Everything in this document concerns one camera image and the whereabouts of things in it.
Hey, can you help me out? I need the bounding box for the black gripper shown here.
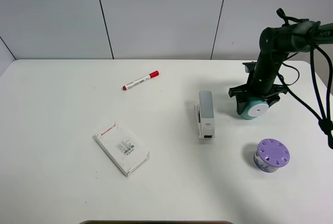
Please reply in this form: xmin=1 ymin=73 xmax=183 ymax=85
xmin=228 ymin=65 xmax=288 ymax=115

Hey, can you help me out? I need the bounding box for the black cable bundle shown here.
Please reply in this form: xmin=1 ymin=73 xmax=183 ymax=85
xmin=275 ymin=8 xmax=333 ymax=148

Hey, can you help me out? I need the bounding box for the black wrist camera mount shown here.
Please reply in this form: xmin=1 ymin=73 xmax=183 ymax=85
xmin=242 ymin=61 xmax=257 ymax=73

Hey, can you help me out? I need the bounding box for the dark green robot arm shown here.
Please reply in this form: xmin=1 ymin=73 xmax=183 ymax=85
xmin=228 ymin=21 xmax=332 ymax=115

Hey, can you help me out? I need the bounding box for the purple lidded round jar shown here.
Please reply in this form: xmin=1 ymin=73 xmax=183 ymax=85
xmin=253 ymin=139 xmax=290 ymax=173

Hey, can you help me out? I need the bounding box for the white flat cardboard box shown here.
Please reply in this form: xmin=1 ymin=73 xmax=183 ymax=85
xmin=93 ymin=121 xmax=150 ymax=177

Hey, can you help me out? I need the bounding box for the grey white stapler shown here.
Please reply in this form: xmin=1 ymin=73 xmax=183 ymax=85
xmin=195 ymin=91 xmax=215 ymax=139

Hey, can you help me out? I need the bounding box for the red capped white marker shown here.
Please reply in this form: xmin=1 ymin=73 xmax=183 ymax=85
xmin=122 ymin=70 xmax=159 ymax=91

